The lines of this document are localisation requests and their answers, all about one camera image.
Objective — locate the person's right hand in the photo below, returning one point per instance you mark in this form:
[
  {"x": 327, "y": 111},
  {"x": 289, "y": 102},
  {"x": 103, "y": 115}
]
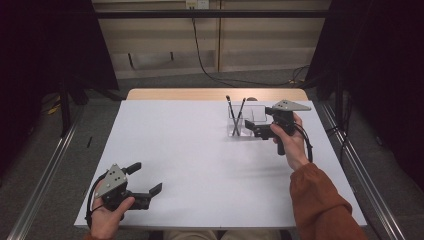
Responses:
[{"x": 296, "y": 146}]

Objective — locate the small dark round object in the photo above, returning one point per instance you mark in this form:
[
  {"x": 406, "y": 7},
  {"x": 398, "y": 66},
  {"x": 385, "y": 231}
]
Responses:
[{"x": 252, "y": 99}]

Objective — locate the clear acrylic pen holder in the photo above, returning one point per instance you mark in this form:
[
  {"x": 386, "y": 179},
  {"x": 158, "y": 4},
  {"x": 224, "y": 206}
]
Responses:
[{"x": 249, "y": 113}]

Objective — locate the white wall socket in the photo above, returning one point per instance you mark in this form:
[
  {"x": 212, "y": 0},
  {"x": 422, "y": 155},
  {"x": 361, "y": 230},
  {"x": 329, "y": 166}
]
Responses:
[{"x": 201, "y": 4}]

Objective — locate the person's left hand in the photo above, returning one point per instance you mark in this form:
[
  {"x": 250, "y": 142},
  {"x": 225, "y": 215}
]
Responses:
[{"x": 105, "y": 223}]

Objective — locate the black curtain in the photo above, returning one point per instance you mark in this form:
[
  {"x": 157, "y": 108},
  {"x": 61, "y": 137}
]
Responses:
[
  {"x": 383, "y": 50},
  {"x": 40, "y": 40}
]

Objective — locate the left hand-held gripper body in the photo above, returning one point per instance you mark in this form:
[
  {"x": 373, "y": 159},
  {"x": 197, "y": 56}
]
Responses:
[{"x": 115, "y": 186}]

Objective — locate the black stand post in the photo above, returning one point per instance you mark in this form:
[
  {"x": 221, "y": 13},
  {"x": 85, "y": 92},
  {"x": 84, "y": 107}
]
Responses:
[{"x": 65, "y": 113}]

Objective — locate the metal floor rail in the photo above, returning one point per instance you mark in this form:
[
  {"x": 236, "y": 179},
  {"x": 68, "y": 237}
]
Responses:
[
  {"x": 44, "y": 180},
  {"x": 365, "y": 181}
]

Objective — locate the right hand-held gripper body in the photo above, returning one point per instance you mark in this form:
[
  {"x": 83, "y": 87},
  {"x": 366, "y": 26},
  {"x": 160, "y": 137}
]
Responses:
[{"x": 283, "y": 116}]

